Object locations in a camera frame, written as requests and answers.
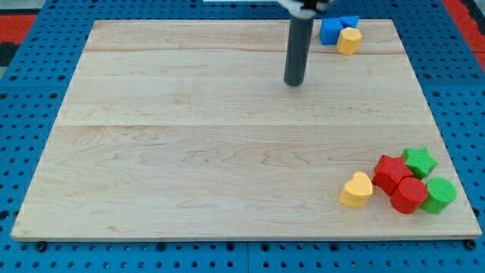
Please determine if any yellow hexagon block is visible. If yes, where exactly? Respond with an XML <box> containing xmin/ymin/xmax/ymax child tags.
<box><xmin>336</xmin><ymin>27</ymin><xmax>363</xmax><ymax>55</ymax></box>

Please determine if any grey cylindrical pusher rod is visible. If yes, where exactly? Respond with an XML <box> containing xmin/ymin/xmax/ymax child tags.
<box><xmin>283</xmin><ymin>16</ymin><xmax>314</xmax><ymax>86</ymax></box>

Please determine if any light wooden board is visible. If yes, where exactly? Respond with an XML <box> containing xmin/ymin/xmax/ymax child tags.
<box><xmin>11</xmin><ymin>20</ymin><xmax>482</xmax><ymax>242</ymax></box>

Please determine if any blue cube block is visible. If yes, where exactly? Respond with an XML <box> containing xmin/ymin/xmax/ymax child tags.
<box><xmin>319</xmin><ymin>18</ymin><xmax>343</xmax><ymax>46</ymax></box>

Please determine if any blue triangle block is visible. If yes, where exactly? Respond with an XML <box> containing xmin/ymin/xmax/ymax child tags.
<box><xmin>339</xmin><ymin>15</ymin><xmax>360</xmax><ymax>28</ymax></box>

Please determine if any yellow heart block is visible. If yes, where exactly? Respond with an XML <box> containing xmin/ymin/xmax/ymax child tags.
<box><xmin>339</xmin><ymin>171</ymin><xmax>374</xmax><ymax>208</ymax></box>

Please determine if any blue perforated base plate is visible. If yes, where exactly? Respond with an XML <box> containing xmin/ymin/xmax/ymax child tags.
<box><xmin>1</xmin><ymin>0</ymin><xmax>484</xmax><ymax>272</ymax></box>

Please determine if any green cylinder block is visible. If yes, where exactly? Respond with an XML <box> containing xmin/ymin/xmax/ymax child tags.
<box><xmin>421</xmin><ymin>177</ymin><xmax>457</xmax><ymax>214</ymax></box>

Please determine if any red cylinder block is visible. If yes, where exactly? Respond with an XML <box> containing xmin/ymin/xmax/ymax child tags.
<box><xmin>390</xmin><ymin>177</ymin><xmax>428</xmax><ymax>214</ymax></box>

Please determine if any red star block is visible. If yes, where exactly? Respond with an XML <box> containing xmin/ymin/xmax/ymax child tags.
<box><xmin>371</xmin><ymin>155</ymin><xmax>414</xmax><ymax>196</ymax></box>

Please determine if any green star block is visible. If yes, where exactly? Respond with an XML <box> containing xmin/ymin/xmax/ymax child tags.
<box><xmin>402</xmin><ymin>147</ymin><xmax>439</xmax><ymax>179</ymax></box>

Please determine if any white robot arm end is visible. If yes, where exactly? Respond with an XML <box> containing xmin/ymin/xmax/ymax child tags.
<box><xmin>277</xmin><ymin>0</ymin><xmax>336</xmax><ymax>19</ymax></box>

